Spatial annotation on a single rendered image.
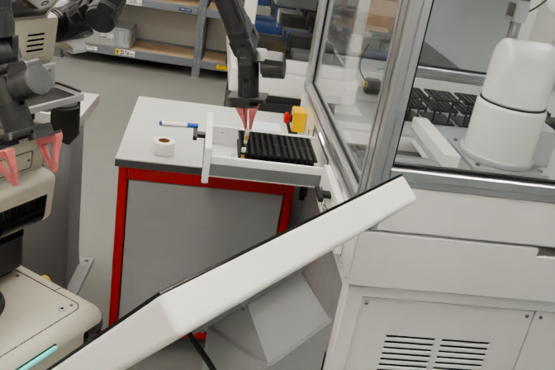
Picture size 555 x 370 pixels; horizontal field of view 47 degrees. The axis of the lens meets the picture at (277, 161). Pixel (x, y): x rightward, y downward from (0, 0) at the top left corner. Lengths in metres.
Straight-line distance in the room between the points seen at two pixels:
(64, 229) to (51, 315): 0.52
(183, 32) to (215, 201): 4.13
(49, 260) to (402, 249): 1.59
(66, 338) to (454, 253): 1.20
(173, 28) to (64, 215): 3.78
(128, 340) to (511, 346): 1.17
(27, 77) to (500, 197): 0.99
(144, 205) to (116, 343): 1.38
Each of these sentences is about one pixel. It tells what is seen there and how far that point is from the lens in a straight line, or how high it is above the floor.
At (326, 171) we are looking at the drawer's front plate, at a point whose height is 0.93.
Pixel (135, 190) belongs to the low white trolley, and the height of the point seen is 0.65.
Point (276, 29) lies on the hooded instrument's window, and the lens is 2.63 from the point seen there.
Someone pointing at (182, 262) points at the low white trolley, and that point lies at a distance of 2.21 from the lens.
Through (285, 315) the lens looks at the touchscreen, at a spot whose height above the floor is 1.05.
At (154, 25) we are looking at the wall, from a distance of 6.14.
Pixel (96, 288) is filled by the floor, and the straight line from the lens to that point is 2.76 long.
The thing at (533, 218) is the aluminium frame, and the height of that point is 1.01.
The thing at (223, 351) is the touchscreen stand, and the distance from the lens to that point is 0.92.
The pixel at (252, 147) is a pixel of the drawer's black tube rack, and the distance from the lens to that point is 1.85.
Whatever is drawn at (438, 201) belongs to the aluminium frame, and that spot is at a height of 1.03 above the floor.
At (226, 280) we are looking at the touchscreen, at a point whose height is 1.19.
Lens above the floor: 1.58
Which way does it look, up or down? 23 degrees down
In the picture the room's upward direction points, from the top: 10 degrees clockwise
